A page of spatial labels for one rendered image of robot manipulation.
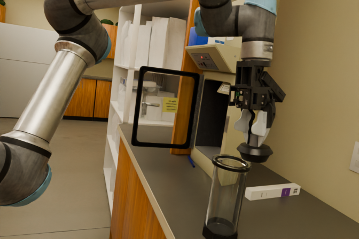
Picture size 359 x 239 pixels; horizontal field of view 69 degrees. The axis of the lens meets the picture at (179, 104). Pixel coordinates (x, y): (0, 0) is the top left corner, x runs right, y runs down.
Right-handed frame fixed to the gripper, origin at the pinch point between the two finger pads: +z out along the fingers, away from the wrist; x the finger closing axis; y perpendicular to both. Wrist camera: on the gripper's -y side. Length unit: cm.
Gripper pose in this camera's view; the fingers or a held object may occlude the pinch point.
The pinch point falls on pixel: (255, 140)
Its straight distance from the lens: 70.4
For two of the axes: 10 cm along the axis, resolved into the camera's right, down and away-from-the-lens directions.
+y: -8.0, 0.2, -5.9
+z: -0.5, 9.9, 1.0
